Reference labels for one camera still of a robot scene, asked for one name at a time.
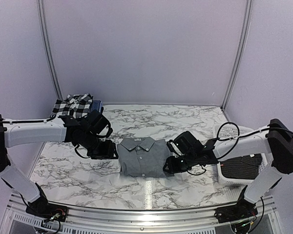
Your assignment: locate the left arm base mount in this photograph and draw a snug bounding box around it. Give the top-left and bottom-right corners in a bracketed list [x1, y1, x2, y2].
[24, 202, 68, 222]

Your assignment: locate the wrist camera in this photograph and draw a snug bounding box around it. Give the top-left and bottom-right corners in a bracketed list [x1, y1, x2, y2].
[84, 110, 113, 138]
[167, 131, 204, 156]

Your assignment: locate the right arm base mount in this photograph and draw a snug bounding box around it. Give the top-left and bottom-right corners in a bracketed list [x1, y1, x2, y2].
[214, 201, 258, 223]

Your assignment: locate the aluminium front frame rail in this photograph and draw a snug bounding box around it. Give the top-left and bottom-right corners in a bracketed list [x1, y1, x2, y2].
[0, 193, 284, 234]

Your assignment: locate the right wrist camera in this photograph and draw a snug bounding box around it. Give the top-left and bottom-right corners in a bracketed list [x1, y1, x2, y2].
[167, 131, 204, 156]

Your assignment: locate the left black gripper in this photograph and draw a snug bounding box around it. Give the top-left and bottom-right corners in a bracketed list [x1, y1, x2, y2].
[81, 131, 118, 159]

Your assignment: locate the grey long sleeve shirt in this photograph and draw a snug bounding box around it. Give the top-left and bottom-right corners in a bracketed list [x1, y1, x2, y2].
[116, 137, 174, 178]

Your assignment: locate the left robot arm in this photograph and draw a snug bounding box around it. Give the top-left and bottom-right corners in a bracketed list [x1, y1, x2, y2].
[0, 111, 118, 217]

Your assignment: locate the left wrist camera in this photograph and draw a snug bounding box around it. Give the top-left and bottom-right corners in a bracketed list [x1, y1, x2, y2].
[84, 110, 113, 138]

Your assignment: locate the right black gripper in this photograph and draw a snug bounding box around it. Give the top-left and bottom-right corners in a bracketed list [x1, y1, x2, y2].
[163, 152, 198, 174]

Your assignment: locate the black white plaid shirt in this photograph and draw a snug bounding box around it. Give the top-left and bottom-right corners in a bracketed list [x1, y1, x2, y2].
[51, 94, 92, 118]

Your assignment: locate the right aluminium corner post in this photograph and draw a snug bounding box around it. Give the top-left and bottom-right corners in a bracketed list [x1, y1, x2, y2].
[221, 0, 253, 112]

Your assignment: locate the blue shirt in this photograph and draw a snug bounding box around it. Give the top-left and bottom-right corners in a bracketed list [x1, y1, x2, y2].
[89, 100, 104, 113]

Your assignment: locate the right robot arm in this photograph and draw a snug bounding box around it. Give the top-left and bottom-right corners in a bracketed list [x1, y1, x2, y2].
[163, 118, 293, 218]

